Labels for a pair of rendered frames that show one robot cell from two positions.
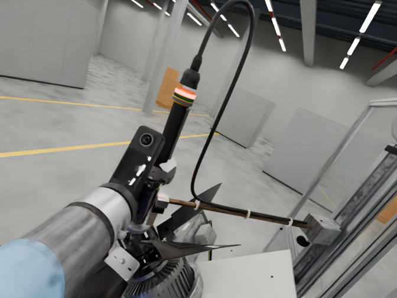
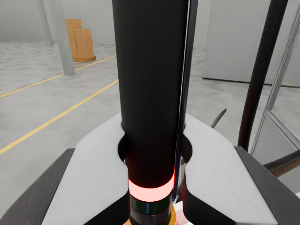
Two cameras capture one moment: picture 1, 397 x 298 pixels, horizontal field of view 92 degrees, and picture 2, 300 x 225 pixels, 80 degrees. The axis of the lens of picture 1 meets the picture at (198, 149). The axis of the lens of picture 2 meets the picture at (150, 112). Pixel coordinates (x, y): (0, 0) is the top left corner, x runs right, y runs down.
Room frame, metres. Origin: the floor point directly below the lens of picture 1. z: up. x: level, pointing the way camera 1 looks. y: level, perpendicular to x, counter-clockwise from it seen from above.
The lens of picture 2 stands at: (0.31, 0.08, 1.62)
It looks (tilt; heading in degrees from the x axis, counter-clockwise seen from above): 28 degrees down; 354
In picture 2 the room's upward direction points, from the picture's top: straight up
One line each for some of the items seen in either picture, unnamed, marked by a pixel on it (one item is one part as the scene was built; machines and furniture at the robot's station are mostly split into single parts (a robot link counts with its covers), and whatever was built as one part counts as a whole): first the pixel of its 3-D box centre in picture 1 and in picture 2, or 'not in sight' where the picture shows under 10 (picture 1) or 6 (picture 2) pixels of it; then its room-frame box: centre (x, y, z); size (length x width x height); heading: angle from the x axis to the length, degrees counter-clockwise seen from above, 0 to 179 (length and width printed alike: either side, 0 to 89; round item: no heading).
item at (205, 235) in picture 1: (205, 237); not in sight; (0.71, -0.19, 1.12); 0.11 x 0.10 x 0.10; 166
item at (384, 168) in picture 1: (337, 223); not in sight; (0.64, -0.57, 1.48); 0.05 x 0.03 x 0.62; 21
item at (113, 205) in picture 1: (101, 218); not in sight; (0.20, 0.08, 1.54); 0.08 x 0.05 x 0.08; 86
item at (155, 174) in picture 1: (130, 193); not in sight; (0.28, 0.08, 1.53); 0.12 x 0.08 x 0.09; 176
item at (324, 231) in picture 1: (320, 229); not in sight; (0.62, -0.52, 1.44); 0.10 x 0.07 x 0.08; 111
